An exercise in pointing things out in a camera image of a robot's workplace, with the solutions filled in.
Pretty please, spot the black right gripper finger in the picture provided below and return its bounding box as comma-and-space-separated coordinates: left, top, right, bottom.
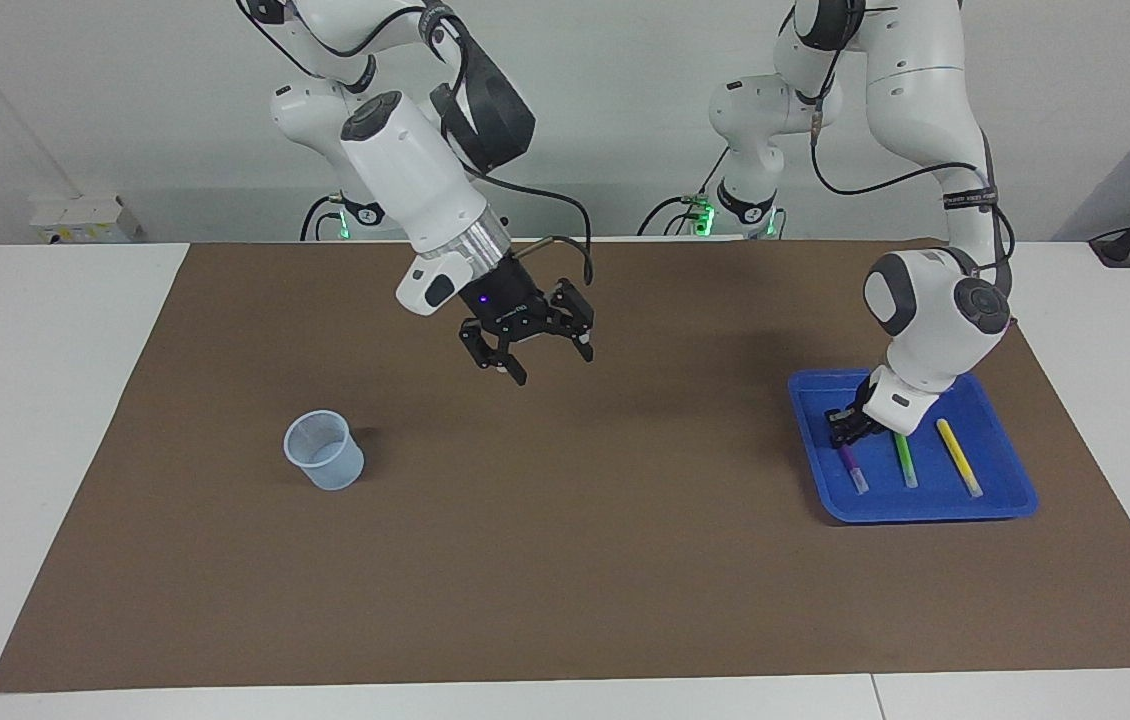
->
549, 280, 596, 363
458, 321, 530, 388

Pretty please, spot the purple marker pen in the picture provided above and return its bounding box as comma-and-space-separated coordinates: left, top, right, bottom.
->
837, 445, 870, 495

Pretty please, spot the yellow marker pen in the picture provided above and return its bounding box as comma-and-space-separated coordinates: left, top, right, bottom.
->
935, 418, 984, 498

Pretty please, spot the blue plastic tray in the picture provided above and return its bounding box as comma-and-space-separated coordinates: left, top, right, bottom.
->
787, 367, 1039, 525

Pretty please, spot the translucent plastic cup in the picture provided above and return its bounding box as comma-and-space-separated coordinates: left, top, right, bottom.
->
283, 409, 365, 491

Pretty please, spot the brown table mat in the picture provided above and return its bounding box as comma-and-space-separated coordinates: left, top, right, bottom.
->
0, 238, 1130, 694

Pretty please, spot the white box with yellow labels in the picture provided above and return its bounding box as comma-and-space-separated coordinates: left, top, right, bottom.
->
30, 193, 141, 244

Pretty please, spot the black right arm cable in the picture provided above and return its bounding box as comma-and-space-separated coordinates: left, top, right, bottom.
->
425, 0, 594, 287

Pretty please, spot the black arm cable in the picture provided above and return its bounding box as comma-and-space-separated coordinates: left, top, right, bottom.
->
809, 0, 1018, 331
425, 0, 594, 287

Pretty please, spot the black base cable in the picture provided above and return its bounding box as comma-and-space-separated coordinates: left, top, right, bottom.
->
300, 193, 344, 242
637, 148, 734, 238

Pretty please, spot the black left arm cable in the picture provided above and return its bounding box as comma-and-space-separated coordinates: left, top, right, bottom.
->
809, 0, 1018, 331

